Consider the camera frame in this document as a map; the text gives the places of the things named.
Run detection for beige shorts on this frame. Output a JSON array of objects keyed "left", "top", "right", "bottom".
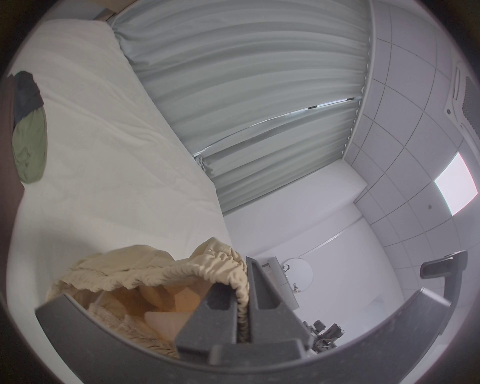
[{"left": 45, "top": 237, "right": 250, "bottom": 361}]

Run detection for black garment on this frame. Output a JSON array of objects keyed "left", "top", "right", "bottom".
[{"left": 14, "top": 71, "right": 44, "bottom": 122}]

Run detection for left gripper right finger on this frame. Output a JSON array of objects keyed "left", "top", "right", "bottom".
[{"left": 245, "top": 256, "right": 316, "bottom": 353}]

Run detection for green garment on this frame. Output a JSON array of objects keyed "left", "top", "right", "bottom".
[{"left": 11, "top": 107, "right": 49, "bottom": 184}]

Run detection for ceiling light panel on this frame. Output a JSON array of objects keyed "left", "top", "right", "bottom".
[{"left": 434, "top": 152, "right": 478, "bottom": 216}]

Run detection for brown shorts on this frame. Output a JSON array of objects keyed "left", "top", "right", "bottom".
[{"left": 2, "top": 77, "right": 26, "bottom": 226}]

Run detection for ceiling air vent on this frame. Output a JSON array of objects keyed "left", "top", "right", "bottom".
[{"left": 444, "top": 67, "right": 480, "bottom": 136}]

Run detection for bed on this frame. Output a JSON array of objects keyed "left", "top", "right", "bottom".
[{"left": 4, "top": 0, "right": 241, "bottom": 312}]

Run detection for pale green curtain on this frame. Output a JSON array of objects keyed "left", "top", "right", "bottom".
[
  {"left": 200, "top": 98, "right": 362, "bottom": 216},
  {"left": 109, "top": 0, "right": 374, "bottom": 156}
]

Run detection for white dressing table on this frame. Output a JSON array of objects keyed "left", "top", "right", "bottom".
[{"left": 262, "top": 256, "right": 314, "bottom": 310}]

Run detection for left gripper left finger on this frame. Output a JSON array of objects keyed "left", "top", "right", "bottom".
[{"left": 175, "top": 282, "right": 241, "bottom": 361}]

